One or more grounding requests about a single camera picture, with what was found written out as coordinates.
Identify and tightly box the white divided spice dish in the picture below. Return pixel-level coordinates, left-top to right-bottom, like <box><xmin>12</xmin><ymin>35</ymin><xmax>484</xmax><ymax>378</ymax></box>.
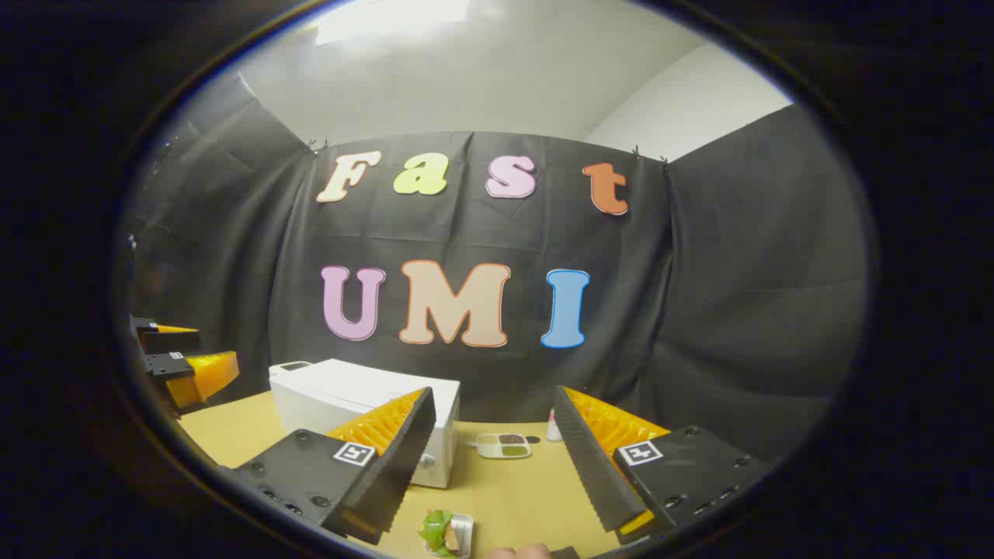
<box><xmin>475</xmin><ymin>432</ymin><xmax>533</xmax><ymax>460</ymax></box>

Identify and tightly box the small white plastic tray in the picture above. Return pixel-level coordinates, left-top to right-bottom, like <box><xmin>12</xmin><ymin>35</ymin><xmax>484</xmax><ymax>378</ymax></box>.
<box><xmin>423</xmin><ymin>512</ymin><xmax>474</xmax><ymax>558</ymax></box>

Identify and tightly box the white microwave oven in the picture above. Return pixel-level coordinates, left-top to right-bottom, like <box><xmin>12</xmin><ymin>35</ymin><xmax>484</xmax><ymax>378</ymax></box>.
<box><xmin>269</xmin><ymin>359</ymin><xmax>461</xmax><ymax>490</ymax></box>

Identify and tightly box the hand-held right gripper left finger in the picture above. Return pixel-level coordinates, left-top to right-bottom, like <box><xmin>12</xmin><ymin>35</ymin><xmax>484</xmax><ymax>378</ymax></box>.
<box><xmin>231</xmin><ymin>386</ymin><xmax>438</xmax><ymax>546</ymax></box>

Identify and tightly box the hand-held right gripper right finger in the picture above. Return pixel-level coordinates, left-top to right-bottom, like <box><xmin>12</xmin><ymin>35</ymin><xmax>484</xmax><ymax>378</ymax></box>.
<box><xmin>553</xmin><ymin>385</ymin><xmax>777</xmax><ymax>546</ymax></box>

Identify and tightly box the lettuce sandwich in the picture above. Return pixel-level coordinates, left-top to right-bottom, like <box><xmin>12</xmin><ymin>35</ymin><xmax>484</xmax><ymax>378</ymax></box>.
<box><xmin>418</xmin><ymin>509</ymin><xmax>457</xmax><ymax>558</ymax></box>

